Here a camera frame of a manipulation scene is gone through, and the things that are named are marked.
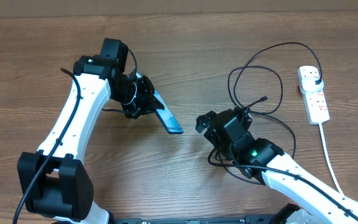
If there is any blue smartphone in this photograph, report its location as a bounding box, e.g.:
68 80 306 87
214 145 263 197
155 95 184 134

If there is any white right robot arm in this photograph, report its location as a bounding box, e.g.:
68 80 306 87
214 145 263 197
196 108 358 223

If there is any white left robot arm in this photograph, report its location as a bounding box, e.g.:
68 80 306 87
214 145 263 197
12 38 182 223

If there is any white charger plug adapter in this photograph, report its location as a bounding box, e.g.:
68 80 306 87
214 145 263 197
300 77 324 94

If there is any white power strip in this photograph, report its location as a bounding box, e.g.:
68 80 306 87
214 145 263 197
297 65 330 125

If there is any white power strip cord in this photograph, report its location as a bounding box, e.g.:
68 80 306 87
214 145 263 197
318 123 345 197

